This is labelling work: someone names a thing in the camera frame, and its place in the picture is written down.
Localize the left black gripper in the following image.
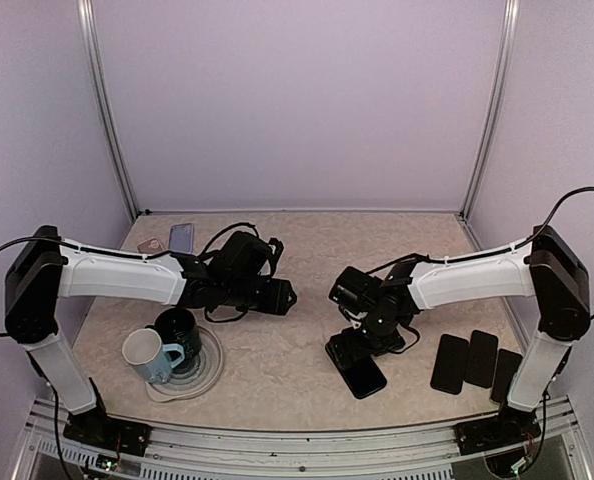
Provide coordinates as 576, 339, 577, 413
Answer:
222, 277, 297, 315

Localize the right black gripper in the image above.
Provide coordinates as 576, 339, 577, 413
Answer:
330, 311, 405, 368

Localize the white-edged black smartphone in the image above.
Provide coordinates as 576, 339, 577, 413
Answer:
341, 357, 387, 400

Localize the lavender phone case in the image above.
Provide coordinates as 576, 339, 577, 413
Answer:
168, 223, 194, 254

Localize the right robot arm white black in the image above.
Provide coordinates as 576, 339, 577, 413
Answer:
326, 225, 591, 444

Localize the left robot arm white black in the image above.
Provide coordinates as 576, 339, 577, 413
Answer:
4, 222, 297, 445

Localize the dark green mug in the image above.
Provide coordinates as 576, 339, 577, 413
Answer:
147, 307, 202, 369

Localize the light blue mug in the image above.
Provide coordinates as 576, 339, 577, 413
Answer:
121, 328, 186, 385

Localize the grey collapsible silicone bowl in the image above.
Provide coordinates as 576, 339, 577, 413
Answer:
145, 326, 225, 403

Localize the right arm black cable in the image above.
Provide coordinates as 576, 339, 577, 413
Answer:
366, 187, 594, 321

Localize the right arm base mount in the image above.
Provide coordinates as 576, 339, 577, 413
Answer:
454, 404, 541, 455

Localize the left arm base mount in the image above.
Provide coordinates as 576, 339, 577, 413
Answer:
63, 410, 152, 457

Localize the left aluminium frame post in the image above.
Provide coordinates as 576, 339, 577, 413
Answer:
77, 0, 140, 222

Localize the aluminium frame post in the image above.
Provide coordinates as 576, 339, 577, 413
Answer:
77, 0, 140, 222
460, 0, 520, 223

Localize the right aluminium frame post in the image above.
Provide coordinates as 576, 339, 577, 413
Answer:
460, 0, 520, 223

